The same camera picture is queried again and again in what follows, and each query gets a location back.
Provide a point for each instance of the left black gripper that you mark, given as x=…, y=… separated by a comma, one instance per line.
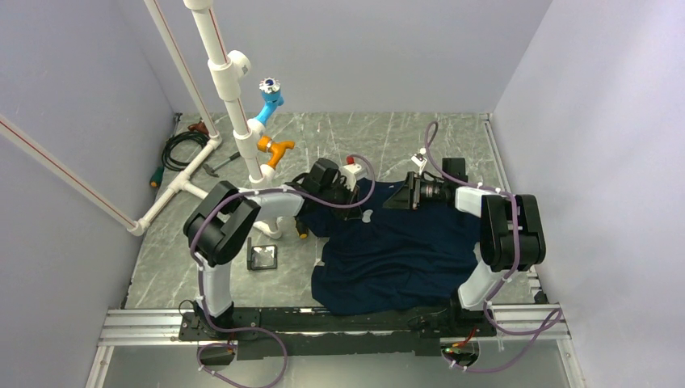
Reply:
x=347, y=213

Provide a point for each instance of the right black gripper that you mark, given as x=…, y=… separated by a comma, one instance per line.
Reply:
x=409, y=195

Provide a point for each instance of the navy blue t-shirt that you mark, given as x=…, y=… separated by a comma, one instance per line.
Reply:
x=398, y=259

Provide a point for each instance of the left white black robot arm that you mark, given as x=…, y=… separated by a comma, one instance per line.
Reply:
x=219, y=227

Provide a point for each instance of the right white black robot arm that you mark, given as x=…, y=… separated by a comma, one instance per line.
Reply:
x=511, y=234

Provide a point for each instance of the yellow black screwdriver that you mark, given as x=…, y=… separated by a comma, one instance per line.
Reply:
x=301, y=228

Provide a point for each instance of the orange faucet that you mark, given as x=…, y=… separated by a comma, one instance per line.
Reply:
x=276, y=149

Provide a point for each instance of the small square black tray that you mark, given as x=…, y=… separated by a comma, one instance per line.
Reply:
x=261, y=257

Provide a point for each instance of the blue faucet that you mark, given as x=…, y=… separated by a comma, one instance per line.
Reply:
x=270, y=90

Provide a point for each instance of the small hammer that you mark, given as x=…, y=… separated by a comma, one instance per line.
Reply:
x=213, y=170

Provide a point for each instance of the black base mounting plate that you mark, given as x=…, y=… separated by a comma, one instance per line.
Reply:
x=301, y=331

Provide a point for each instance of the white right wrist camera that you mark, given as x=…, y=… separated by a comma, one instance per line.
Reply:
x=420, y=161

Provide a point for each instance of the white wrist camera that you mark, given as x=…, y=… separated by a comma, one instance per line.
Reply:
x=420, y=161
x=352, y=172

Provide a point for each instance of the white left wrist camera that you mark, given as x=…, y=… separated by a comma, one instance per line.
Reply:
x=352, y=172

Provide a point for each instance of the brown handled tool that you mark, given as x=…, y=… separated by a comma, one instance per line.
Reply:
x=199, y=127

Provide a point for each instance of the green handled screwdriver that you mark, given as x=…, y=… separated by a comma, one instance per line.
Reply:
x=157, y=177

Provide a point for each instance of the aluminium rail frame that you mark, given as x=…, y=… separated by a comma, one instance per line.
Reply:
x=511, y=322

